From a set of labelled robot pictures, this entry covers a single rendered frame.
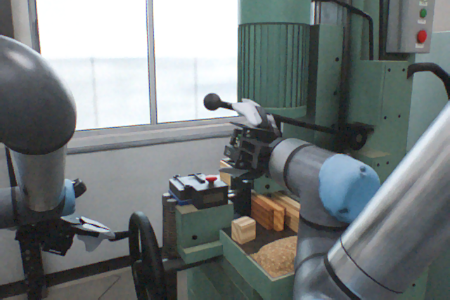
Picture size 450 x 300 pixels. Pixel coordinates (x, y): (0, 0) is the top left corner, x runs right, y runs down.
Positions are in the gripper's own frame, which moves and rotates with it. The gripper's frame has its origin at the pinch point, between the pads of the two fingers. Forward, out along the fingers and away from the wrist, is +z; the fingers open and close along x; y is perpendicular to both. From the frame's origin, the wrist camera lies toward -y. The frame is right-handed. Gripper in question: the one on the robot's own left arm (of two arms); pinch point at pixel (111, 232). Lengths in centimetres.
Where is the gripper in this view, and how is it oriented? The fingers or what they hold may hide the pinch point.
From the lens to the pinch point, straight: 94.2
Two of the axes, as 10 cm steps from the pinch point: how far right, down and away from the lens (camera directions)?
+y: -4.5, 8.9, -0.3
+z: 7.7, 4.1, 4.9
